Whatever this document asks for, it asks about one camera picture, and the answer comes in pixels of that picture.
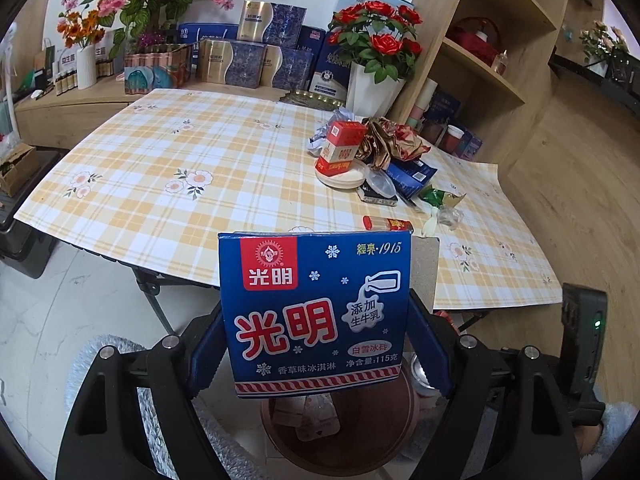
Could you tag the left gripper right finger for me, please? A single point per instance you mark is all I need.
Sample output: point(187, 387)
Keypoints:
point(430, 336)

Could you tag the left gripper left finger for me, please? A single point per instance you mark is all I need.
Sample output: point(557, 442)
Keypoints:
point(207, 344)

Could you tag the blue ice cream box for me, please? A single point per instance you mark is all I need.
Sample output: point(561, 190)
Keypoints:
point(313, 312)

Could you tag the clear plastic wrapper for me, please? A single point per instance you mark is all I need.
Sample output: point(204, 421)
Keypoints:
point(451, 217)

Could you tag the dark blue box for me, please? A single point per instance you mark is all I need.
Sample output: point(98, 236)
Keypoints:
point(410, 178)

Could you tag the white paper ball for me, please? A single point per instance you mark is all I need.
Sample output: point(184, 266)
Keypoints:
point(316, 142)

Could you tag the brown round trash bin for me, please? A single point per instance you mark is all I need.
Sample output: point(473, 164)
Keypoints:
point(376, 421)

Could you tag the right hand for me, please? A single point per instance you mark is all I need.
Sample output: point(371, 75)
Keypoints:
point(587, 438)

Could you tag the grey fleece right sleeve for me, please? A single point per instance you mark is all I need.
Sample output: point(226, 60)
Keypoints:
point(616, 421)

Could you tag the red candy stick wrapper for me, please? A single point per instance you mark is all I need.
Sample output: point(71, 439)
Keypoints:
point(372, 223)

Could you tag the green snack wrapper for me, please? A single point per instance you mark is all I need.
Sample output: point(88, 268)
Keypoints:
point(439, 198)

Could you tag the black small tin box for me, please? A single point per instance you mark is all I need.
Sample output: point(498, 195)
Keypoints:
point(368, 195)

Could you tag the white round lid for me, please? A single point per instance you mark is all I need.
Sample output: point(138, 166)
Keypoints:
point(348, 180)

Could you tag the yellow plaid tablecloth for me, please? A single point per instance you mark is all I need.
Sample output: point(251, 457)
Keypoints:
point(155, 184)

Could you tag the red paper cup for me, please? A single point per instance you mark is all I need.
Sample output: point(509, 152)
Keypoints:
point(451, 139)

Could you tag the purple box on shelf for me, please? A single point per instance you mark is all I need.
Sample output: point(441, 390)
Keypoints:
point(469, 146)

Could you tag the crumpled brown red wrapper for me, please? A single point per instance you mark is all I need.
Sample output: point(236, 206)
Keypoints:
point(386, 141)

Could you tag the dark glass cup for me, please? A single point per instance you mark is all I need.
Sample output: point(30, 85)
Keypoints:
point(432, 131)

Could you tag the red small carton box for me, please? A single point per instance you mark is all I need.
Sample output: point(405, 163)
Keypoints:
point(342, 143)

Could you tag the stack of pastel cups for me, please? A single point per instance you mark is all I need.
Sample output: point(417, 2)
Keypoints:
point(422, 102)

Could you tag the white flower vase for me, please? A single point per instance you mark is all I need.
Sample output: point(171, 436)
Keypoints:
point(366, 98)

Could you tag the gold blister tray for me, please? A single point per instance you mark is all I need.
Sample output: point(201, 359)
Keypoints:
point(313, 100)

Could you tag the blue white carton box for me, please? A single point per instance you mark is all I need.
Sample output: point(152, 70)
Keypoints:
point(331, 74)

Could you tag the striped woven basket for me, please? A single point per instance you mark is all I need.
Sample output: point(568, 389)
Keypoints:
point(164, 66)

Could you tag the small glass bottle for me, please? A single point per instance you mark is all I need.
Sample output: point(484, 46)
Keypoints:
point(500, 63)

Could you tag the blue gold gift box left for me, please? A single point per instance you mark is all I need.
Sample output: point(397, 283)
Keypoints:
point(231, 62)

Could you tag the blue gold gift box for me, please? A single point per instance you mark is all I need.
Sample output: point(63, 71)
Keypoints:
point(270, 23)
point(231, 62)
point(286, 68)

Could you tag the blue gold gift box right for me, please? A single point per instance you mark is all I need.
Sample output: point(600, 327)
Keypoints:
point(286, 68)

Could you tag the red rose bouquet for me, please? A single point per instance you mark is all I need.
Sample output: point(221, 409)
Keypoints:
point(379, 37)

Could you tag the red teapot on shelf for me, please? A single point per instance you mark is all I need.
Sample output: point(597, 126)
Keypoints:
point(479, 36)

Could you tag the wooden shelf unit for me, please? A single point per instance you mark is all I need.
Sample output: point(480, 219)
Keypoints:
point(500, 110)

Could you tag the blue gold gift box upper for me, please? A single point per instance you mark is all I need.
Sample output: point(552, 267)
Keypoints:
point(270, 23)

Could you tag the white vase orange flowers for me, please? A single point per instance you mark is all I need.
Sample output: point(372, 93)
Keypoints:
point(82, 50)

